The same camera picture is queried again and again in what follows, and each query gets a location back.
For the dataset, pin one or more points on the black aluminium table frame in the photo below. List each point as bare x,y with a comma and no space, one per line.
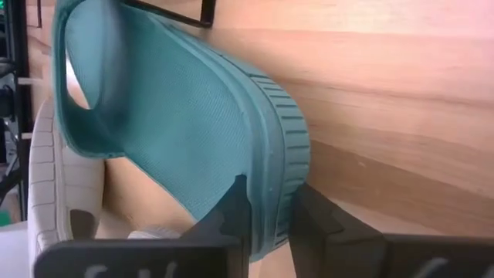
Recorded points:
21,116

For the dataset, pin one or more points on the wooden shelf with black frame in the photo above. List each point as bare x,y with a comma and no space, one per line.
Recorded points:
206,13

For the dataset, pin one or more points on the grey rubber slide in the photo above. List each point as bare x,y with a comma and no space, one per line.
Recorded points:
46,173

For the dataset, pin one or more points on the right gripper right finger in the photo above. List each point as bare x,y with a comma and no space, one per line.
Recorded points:
339,251

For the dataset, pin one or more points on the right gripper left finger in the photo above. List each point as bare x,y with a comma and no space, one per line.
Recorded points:
216,251

